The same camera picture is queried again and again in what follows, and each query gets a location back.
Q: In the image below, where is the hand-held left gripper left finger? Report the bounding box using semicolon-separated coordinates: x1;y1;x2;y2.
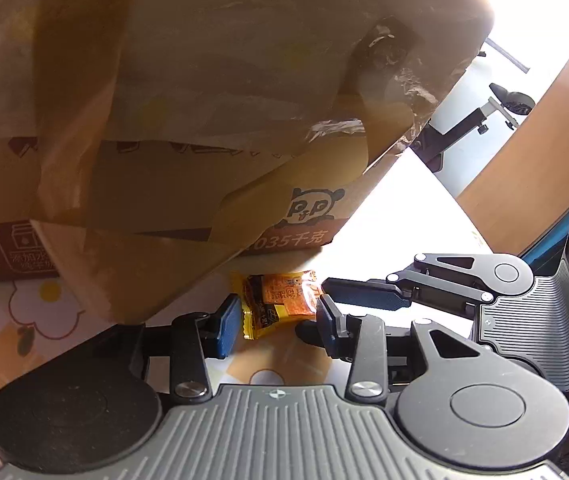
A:
72;294;242;405

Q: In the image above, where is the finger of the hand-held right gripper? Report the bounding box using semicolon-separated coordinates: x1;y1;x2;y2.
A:
322;252;495;318

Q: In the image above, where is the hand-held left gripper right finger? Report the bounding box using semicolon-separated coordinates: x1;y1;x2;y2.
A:
316;294;490;405

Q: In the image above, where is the orange yellow candy packet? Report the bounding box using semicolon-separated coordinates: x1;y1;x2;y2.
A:
231;270;321;341

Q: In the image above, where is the tan board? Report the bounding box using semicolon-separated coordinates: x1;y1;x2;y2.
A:
457;7;569;257

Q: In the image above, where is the flower print checked tablecloth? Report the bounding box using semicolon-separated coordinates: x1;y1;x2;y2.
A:
0;147;495;466

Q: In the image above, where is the black exercise bike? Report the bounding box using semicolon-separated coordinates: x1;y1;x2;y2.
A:
412;37;536;173

